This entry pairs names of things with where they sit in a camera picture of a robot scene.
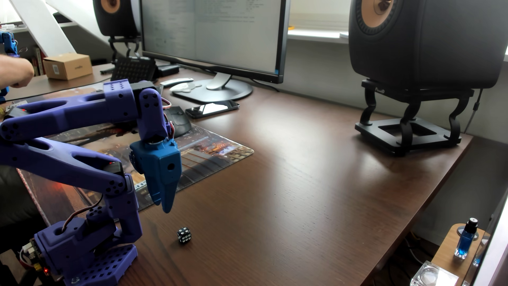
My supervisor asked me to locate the blue liquid bottle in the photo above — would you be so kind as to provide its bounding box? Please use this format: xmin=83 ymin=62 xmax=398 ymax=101
xmin=454 ymin=217 xmax=479 ymax=260

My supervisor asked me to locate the controller circuit board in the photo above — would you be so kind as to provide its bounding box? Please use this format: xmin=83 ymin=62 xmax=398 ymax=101
xmin=20 ymin=239 xmax=52 ymax=276

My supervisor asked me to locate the computer monitor with stand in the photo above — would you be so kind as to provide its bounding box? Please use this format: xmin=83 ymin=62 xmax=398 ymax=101
xmin=139 ymin=0 xmax=291 ymax=104

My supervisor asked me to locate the black smartphone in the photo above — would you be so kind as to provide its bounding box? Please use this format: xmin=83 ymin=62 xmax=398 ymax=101
xmin=185 ymin=100 xmax=240 ymax=119

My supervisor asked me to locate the white slanted beam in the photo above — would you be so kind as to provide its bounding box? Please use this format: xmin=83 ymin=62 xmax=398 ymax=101
xmin=9 ymin=0 xmax=77 ymax=57

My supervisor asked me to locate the wooden side shelf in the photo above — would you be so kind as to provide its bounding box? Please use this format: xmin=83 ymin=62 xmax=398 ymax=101
xmin=431 ymin=223 xmax=487 ymax=286

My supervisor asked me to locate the small black speaker stand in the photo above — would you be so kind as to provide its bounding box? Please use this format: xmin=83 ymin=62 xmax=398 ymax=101
xmin=108 ymin=37 xmax=141 ymax=64

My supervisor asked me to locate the black monitor cable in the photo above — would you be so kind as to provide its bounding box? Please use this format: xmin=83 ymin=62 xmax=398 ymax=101
xmin=250 ymin=78 xmax=280 ymax=93

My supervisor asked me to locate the person's hand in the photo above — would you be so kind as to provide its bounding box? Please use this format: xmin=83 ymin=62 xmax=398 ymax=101
xmin=0 ymin=54 xmax=35 ymax=89

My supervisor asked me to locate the silver remote control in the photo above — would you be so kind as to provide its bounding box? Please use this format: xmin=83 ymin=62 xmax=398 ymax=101
xmin=160 ymin=77 xmax=194 ymax=87

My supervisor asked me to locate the black perforated keypad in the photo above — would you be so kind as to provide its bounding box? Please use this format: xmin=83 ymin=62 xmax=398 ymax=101
xmin=110 ymin=56 xmax=158 ymax=84

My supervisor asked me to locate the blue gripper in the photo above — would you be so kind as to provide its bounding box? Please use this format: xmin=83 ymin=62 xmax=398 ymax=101
xmin=129 ymin=137 xmax=183 ymax=214

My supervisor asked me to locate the white window sill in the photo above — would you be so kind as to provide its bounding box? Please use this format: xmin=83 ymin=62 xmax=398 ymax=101
xmin=288 ymin=28 xmax=350 ymax=44

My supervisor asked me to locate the white furniture panel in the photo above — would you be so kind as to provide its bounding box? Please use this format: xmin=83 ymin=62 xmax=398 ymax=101
xmin=462 ymin=187 xmax=508 ymax=286

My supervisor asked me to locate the white flat gadget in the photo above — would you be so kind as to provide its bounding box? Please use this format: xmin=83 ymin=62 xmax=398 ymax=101
xmin=170 ymin=81 xmax=203 ymax=94

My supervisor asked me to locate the small black speaker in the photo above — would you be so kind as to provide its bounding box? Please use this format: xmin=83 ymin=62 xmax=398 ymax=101
xmin=92 ymin=0 xmax=140 ymax=38

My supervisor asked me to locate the large black speaker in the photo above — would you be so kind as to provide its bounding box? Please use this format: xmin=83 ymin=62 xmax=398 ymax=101
xmin=348 ymin=0 xmax=508 ymax=90

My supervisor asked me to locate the black vertical mouse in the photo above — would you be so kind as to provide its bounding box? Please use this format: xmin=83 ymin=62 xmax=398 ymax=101
xmin=164 ymin=105 xmax=192 ymax=138

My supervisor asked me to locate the cardboard box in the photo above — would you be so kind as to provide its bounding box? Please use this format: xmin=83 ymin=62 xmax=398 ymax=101
xmin=42 ymin=53 xmax=93 ymax=81

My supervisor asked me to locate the base servo cable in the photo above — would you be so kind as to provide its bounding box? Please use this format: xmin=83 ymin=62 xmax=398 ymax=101
xmin=61 ymin=193 xmax=104 ymax=233

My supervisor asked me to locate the large black speaker stand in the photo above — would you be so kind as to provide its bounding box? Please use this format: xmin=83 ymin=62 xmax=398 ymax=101
xmin=354 ymin=79 xmax=475 ymax=156

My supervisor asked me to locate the black desk dock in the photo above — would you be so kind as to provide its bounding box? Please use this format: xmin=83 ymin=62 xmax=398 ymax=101
xmin=155 ymin=64 xmax=180 ymax=78

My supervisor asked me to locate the clear glass cube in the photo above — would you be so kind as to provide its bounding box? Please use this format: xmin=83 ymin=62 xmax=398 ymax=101
xmin=410 ymin=260 xmax=460 ymax=286

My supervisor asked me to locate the black speaker cable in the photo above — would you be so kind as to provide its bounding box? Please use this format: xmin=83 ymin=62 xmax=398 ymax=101
xmin=464 ymin=88 xmax=483 ymax=133

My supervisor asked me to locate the wrist servo cable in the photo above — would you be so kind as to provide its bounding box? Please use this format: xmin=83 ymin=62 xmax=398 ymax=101
xmin=161 ymin=96 xmax=176 ymax=140

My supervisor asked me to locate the printed desk mat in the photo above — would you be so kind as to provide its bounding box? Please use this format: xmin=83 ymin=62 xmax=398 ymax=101
xmin=12 ymin=83 xmax=255 ymax=226

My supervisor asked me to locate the row of books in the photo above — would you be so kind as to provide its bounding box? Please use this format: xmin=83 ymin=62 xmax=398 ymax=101
xmin=31 ymin=47 xmax=45 ymax=77

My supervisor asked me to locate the blue purple leader arm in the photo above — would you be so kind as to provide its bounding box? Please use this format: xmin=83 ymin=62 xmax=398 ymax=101
xmin=0 ymin=31 xmax=20 ymax=103

